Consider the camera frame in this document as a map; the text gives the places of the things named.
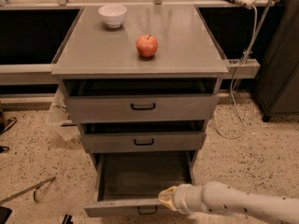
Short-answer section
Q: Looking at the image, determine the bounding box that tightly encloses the dark cabinet at right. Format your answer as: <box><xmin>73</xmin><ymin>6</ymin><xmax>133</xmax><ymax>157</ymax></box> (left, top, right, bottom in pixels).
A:
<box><xmin>254</xmin><ymin>0</ymin><xmax>299</xmax><ymax>121</ymax></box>

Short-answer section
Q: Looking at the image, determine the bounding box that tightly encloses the white ceramic bowl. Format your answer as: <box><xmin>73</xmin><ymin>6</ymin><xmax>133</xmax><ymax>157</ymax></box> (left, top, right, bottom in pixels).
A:
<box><xmin>98</xmin><ymin>5</ymin><xmax>127</xmax><ymax>28</ymax></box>

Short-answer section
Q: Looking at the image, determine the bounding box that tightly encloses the red apple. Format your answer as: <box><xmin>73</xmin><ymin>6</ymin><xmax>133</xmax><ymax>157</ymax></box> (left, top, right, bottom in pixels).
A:
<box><xmin>135</xmin><ymin>35</ymin><xmax>158</xmax><ymax>58</ymax></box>

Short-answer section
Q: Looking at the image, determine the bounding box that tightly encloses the white power cable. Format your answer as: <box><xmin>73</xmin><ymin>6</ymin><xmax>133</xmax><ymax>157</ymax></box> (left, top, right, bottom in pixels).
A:
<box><xmin>212</xmin><ymin>4</ymin><xmax>259</xmax><ymax>140</ymax></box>

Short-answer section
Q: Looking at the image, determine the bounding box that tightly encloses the grey middle drawer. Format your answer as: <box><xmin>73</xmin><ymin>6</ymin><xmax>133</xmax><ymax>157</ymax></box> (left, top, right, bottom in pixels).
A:
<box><xmin>81</xmin><ymin>120</ymin><xmax>206</xmax><ymax>153</ymax></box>

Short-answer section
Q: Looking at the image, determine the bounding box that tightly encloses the grey top drawer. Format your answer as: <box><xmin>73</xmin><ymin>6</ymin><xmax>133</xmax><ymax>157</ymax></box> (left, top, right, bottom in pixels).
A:
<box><xmin>63</xmin><ymin>77</ymin><xmax>218</xmax><ymax>123</ymax></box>

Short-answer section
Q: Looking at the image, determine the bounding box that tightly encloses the clear plastic bag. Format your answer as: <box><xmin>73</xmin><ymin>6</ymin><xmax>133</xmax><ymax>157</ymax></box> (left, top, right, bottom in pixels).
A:
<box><xmin>48</xmin><ymin>90</ymin><xmax>79</xmax><ymax>142</ymax></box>

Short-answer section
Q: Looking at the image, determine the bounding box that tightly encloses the grey bottom drawer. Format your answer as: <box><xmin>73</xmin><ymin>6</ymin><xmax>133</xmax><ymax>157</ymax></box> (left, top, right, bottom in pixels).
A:
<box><xmin>85</xmin><ymin>151</ymin><xmax>197</xmax><ymax>217</ymax></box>

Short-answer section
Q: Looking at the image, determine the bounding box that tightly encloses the grey drawer cabinet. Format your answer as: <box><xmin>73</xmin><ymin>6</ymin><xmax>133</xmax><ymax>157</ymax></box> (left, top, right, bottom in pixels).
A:
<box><xmin>50</xmin><ymin>4</ymin><xmax>230</xmax><ymax>173</ymax></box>

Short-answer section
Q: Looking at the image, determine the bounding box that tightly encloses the grey drawer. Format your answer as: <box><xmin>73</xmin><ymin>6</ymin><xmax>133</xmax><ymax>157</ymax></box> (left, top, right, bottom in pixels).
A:
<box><xmin>85</xmin><ymin>151</ymin><xmax>197</xmax><ymax>217</ymax></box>
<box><xmin>63</xmin><ymin>77</ymin><xmax>218</xmax><ymax>123</ymax></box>
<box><xmin>81</xmin><ymin>120</ymin><xmax>206</xmax><ymax>153</ymax></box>

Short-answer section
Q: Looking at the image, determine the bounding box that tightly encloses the grey metal frame rail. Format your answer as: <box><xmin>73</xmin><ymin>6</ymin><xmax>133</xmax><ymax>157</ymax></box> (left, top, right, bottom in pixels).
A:
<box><xmin>223</xmin><ymin>59</ymin><xmax>261</xmax><ymax>79</ymax></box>

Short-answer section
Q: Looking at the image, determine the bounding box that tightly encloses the metal rod on floor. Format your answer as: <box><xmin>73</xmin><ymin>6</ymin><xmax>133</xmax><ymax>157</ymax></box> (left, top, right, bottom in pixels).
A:
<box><xmin>0</xmin><ymin>176</ymin><xmax>56</xmax><ymax>205</ymax></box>

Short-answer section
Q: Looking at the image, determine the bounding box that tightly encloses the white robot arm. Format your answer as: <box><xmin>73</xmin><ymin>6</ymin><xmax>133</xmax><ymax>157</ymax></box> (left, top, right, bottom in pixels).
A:
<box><xmin>158</xmin><ymin>182</ymin><xmax>299</xmax><ymax>224</ymax></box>

